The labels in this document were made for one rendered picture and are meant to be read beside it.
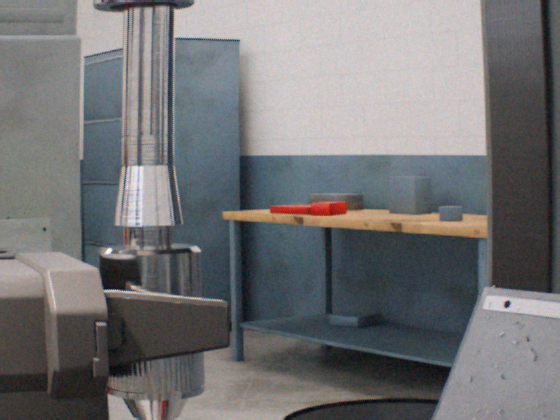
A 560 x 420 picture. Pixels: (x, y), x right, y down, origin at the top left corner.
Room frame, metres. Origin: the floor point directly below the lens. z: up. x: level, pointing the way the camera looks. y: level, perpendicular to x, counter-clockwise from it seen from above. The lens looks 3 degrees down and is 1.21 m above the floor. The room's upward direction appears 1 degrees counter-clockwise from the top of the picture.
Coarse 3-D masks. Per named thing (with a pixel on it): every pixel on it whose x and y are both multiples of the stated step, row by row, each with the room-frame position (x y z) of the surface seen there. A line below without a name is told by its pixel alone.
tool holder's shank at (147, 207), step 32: (128, 32) 0.51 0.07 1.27; (160, 32) 0.51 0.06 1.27; (128, 64) 0.51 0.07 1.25; (160, 64) 0.51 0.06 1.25; (128, 96) 0.51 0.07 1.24; (160, 96) 0.51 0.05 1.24; (128, 128) 0.51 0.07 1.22; (160, 128) 0.51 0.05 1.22; (128, 160) 0.51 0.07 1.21; (160, 160) 0.51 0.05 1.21; (128, 192) 0.51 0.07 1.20; (160, 192) 0.51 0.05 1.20; (128, 224) 0.51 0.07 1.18; (160, 224) 0.51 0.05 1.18
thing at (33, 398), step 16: (0, 256) 0.70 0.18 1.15; (0, 400) 0.67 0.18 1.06; (16, 400) 0.68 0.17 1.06; (32, 400) 0.69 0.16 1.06; (48, 400) 0.69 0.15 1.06; (64, 400) 0.70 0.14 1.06; (80, 400) 0.71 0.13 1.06; (96, 400) 0.72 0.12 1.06; (0, 416) 0.67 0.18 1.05; (16, 416) 0.68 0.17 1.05; (32, 416) 0.68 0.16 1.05; (48, 416) 0.69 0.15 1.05; (64, 416) 0.70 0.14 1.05; (80, 416) 0.71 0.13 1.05; (96, 416) 0.72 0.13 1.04
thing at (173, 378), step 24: (120, 288) 0.50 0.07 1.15; (144, 288) 0.50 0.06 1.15; (168, 288) 0.50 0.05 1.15; (192, 288) 0.51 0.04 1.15; (168, 360) 0.50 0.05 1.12; (192, 360) 0.51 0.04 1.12; (120, 384) 0.50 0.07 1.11; (144, 384) 0.50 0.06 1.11; (168, 384) 0.50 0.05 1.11; (192, 384) 0.51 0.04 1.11
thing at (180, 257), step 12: (108, 252) 0.51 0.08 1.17; (120, 252) 0.50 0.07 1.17; (132, 252) 0.50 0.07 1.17; (144, 252) 0.50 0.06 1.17; (156, 252) 0.50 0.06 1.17; (168, 252) 0.50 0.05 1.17; (180, 252) 0.51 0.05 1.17; (192, 252) 0.51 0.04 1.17; (108, 264) 0.51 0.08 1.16; (120, 264) 0.50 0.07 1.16; (132, 264) 0.50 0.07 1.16; (144, 264) 0.50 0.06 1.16; (156, 264) 0.50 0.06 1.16; (168, 264) 0.50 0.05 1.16; (180, 264) 0.50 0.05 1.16; (192, 264) 0.51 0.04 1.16
